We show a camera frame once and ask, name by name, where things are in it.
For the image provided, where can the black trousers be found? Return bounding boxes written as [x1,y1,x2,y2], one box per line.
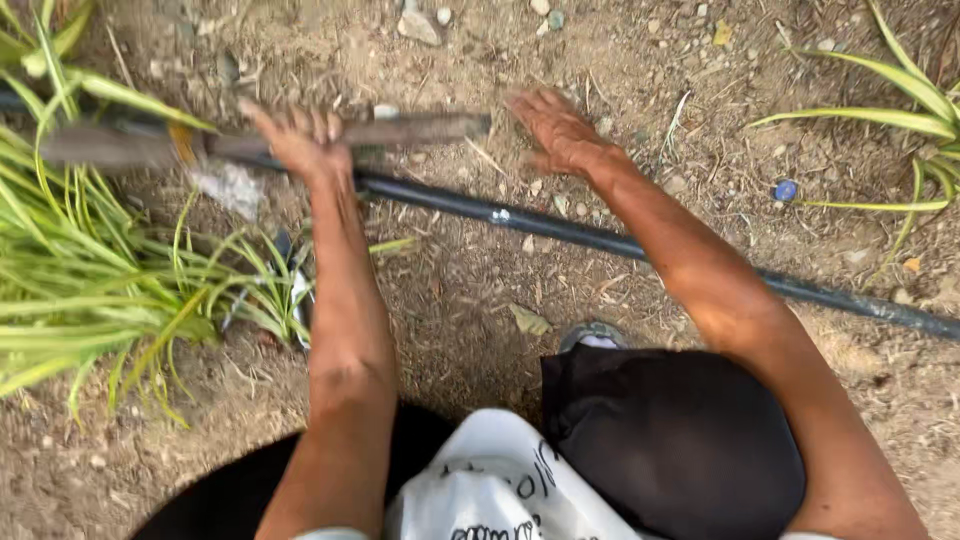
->
[127,343,808,540]

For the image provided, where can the black and white shoe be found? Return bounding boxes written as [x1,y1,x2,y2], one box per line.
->
[270,228,316,352]

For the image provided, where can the small green striped grass plant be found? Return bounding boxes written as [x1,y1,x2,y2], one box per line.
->
[746,0,960,290]

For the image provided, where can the grey shoe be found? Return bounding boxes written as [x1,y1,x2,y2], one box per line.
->
[558,321,628,354]

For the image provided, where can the dry fallen leaf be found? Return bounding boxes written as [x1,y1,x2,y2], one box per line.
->
[508,302,554,337]

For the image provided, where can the large green striped grass plant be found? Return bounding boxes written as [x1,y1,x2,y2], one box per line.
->
[0,0,418,430]

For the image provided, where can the white printed shirt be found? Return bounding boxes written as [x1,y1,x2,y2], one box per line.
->
[294,408,841,540]

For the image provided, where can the person's right hand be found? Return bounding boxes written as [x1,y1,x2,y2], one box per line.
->
[505,87,633,183]

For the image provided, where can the grey pale stone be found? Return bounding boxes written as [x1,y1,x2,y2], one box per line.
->
[396,9,444,48]

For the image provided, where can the long black irrigation pipe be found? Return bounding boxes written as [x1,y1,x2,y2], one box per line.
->
[0,86,960,341]

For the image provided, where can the grey crumpled debris piece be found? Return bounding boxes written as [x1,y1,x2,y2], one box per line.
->
[189,161,265,222]

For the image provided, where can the rusty garden hand tool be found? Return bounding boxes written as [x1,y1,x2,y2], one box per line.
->
[37,111,494,172]

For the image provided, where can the person's left hand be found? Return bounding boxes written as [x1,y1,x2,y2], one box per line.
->
[238,99,355,187]

